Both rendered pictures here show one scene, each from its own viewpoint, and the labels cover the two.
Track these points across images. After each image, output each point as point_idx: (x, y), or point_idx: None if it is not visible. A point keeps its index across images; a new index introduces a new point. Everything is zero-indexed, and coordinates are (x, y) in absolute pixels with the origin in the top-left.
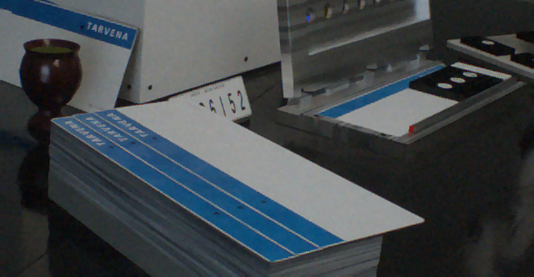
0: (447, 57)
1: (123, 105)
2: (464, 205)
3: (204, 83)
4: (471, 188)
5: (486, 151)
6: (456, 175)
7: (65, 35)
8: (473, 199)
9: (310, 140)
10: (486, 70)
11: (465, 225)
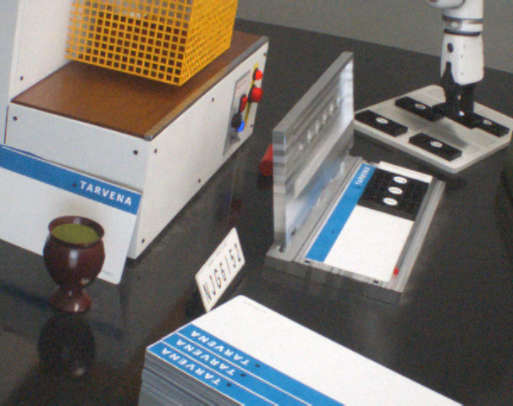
0: None
1: None
2: (471, 359)
3: (173, 217)
4: (466, 335)
5: (451, 281)
6: (446, 319)
7: (55, 192)
8: (473, 349)
9: (308, 289)
10: (410, 171)
11: (483, 384)
